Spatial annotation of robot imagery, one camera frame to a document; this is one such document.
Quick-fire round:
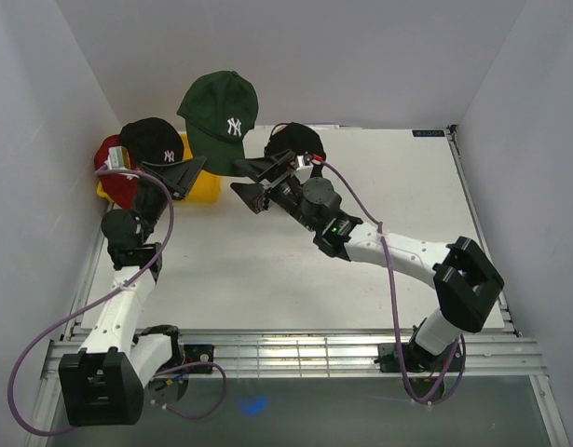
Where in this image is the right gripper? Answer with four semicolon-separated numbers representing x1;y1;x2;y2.
231;150;319;233

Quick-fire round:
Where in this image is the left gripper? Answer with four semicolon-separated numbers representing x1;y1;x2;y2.
131;156;207;244

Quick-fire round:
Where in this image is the black NY cap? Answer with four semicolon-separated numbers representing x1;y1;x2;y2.
119;117;184;165

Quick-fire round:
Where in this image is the black cap gold logo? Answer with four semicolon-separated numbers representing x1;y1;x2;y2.
264;122;327;159

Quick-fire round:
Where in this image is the dark green NY cap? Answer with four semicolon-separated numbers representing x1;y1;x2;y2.
177;71;259;177

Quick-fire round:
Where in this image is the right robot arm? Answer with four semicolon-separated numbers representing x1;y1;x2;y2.
231;150;505;370

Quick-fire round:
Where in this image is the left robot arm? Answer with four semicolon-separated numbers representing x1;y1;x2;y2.
58;156;206;427

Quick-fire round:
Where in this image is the yellow plastic tray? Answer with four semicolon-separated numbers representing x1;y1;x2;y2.
95;131;222;204

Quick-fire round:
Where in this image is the red LA cap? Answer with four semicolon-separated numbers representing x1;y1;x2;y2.
93;134;138;210

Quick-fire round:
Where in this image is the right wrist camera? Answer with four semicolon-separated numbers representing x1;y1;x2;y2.
293;154;323;183

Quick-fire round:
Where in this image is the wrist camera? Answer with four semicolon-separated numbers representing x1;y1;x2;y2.
293;154;323;183
104;145;130;171

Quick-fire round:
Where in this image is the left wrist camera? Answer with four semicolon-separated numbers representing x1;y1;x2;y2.
104;145;130;171

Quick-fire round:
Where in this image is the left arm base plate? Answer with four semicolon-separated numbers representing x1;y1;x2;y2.
155;344;215;374

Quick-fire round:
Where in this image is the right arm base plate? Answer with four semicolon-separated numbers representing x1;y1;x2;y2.
375;343;463;373

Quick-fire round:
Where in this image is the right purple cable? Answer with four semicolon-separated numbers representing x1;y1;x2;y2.
313;156;468;406

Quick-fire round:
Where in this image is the aluminium rail frame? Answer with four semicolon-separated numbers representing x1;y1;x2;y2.
24;125;570;446

